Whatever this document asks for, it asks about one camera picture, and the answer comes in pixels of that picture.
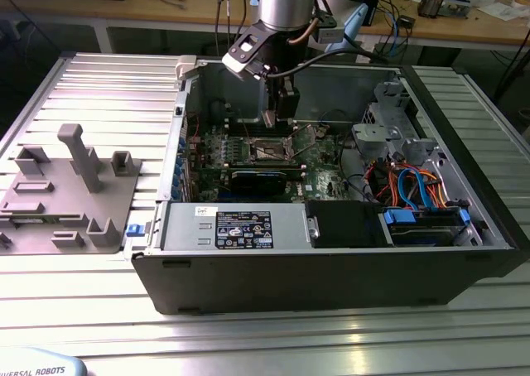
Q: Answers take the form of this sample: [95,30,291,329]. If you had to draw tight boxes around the grey metal drive cage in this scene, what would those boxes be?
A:
[351,80,440,166]

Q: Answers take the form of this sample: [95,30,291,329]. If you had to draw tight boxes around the RAM stick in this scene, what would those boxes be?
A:
[229,162,306,175]

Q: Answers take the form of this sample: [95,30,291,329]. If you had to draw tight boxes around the hard disk in blue carrier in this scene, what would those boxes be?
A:
[378,207,473,248]

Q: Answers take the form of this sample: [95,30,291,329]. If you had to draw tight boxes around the finned CPU cooler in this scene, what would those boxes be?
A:
[417,0,443,20]

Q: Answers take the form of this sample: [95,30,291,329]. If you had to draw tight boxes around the metal socket cover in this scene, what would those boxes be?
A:
[287,117,330,159]

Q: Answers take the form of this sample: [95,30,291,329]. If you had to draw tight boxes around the white paper sheets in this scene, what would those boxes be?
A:
[475,1,530,21]

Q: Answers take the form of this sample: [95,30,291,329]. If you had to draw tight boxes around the silver power supply unit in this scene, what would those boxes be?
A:
[159,201,311,252]

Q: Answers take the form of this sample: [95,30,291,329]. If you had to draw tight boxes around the blue flat data wire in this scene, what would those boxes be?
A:
[397,165,428,211]

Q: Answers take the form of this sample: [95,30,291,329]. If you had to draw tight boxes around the orange power wire bundle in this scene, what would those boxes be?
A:
[424,167,452,210]

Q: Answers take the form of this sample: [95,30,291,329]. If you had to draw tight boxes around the black open PC case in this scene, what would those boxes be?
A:
[130,55,530,316]

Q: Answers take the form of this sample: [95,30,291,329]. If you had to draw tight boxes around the grey electronic module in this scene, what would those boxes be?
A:
[438,0,473,19]

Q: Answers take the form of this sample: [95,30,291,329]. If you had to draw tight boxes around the green motherboard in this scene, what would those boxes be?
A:
[185,121,353,204]

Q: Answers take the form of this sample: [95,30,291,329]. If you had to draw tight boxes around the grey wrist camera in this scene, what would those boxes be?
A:
[313,16,348,45]

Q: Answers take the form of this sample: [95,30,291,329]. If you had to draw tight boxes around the pale case release handle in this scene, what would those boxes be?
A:
[175,55,198,81]

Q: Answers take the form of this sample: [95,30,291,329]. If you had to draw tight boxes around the CPU socket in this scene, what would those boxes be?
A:
[247,137,297,164]

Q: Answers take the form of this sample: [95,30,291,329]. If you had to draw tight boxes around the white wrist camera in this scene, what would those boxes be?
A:
[221,22,272,81]

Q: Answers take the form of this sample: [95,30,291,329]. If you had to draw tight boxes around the wooden desk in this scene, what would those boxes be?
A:
[0,0,530,48]

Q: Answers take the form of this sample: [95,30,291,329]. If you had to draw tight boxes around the pale blue teach pendant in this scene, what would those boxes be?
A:
[0,345,89,376]

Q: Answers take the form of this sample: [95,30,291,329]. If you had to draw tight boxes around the white label sheet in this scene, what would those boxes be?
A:
[355,38,376,62]

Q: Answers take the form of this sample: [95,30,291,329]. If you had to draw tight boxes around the grey parts rack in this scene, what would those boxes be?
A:
[0,123,145,256]

